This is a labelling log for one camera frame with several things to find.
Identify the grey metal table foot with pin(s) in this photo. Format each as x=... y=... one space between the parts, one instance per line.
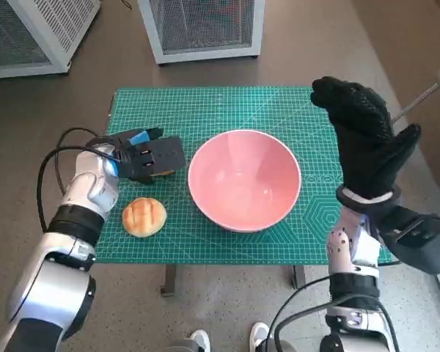
x=168 y=280
x=299 y=276

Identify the round bread bun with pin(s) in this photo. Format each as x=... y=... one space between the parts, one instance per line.
x=144 y=218

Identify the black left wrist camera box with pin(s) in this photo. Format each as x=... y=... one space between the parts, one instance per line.
x=165 y=154

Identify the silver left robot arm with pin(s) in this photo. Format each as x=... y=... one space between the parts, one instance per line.
x=51 y=278

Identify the white cabinet with perforated side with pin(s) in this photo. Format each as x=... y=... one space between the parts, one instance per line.
x=40 y=33

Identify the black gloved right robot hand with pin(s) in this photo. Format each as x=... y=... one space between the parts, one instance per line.
x=366 y=139

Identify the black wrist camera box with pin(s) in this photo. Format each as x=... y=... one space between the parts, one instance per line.
x=165 y=154
x=421 y=238

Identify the white shoe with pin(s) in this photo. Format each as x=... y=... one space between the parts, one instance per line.
x=260 y=335
x=199 y=339

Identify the long braided bread loaf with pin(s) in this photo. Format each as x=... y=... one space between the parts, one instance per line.
x=166 y=172

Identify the pink bowl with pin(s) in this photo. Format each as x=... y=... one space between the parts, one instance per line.
x=242 y=183

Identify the white mesh front cabinet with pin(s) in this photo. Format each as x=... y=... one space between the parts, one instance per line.
x=205 y=55

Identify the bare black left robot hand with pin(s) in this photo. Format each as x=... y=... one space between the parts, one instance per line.
x=137 y=138

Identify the green cutting mat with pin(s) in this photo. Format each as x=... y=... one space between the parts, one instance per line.
x=205 y=110

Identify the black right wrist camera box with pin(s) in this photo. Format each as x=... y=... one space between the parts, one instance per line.
x=421 y=238

